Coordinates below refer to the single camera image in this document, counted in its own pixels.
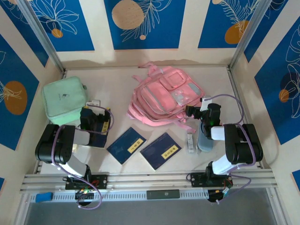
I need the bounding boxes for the black label plate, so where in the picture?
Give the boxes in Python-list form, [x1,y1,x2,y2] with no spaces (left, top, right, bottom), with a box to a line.
[146,189,180,200]

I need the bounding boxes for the small white printed box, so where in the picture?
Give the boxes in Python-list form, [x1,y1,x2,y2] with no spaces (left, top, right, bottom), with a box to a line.
[187,132,195,154]

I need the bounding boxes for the aluminium mounting rail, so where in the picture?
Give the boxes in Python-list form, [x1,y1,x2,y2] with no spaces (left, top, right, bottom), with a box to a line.
[20,170,279,194]

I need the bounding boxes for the blue floral wall poster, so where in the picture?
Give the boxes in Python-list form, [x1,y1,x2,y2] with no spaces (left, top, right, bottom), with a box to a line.
[0,0,49,68]
[198,0,272,49]
[254,22,300,145]
[24,0,96,53]
[0,34,40,151]
[104,0,187,50]
[243,0,300,63]

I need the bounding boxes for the pink student backpack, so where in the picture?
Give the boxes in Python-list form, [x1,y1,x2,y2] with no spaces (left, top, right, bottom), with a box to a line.
[126,61,204,134]

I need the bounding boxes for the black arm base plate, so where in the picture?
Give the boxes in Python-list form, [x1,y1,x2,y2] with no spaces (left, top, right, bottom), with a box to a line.
[190,172,234,188]
[65,173,109,190]

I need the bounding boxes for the mint green lunch bag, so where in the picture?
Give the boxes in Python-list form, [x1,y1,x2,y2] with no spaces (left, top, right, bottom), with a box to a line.
[41,76,90,126]

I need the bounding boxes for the blue-grey pencil case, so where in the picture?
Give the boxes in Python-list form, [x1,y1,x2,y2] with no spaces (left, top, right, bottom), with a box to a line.
[196,121,214,153]

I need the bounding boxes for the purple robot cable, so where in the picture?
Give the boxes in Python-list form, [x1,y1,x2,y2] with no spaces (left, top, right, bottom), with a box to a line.
[52,105,115,210]
[203,93,256,204]

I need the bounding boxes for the aluminium frame post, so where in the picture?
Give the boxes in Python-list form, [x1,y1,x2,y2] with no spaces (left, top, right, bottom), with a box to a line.
[228,0,274,70]
[17,0,65,72]

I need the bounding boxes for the navy notebook with yellow label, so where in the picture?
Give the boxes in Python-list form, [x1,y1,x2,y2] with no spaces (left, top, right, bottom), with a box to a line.
[106,127,148,165]
[140,132,183,171]
[81,110,111,149]

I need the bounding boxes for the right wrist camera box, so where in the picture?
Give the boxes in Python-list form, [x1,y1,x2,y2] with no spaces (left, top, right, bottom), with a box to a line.
[200,96,213,111]

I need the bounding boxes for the grey slotted cable tray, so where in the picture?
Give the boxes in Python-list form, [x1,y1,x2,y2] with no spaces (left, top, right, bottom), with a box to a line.
[30,189,209,202]

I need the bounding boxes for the small blue block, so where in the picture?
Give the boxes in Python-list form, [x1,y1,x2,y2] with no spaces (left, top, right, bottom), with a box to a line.
[35,192,53,203]

